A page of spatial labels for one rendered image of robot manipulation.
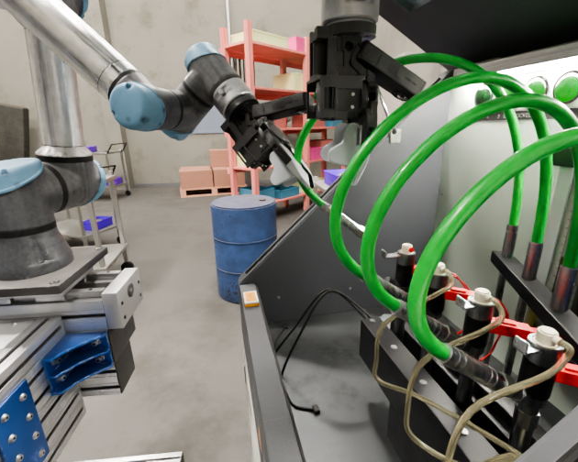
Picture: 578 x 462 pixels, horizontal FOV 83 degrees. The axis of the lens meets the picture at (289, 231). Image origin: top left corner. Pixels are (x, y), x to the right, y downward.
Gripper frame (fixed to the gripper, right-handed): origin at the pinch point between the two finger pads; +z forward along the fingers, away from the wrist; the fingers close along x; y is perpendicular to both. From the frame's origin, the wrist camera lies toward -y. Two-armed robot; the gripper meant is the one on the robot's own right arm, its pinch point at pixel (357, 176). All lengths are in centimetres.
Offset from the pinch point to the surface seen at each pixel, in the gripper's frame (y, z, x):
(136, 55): 166, -154, -775
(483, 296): -7.5, 11.4, 19.3
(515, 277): -22.9, 15.6, 9.4
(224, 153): 3, 47, -672
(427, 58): -12.3, -17.2, -3.2
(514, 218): -27.4, 8.1, 3.1
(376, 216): 6.4, 0.8, 19.3
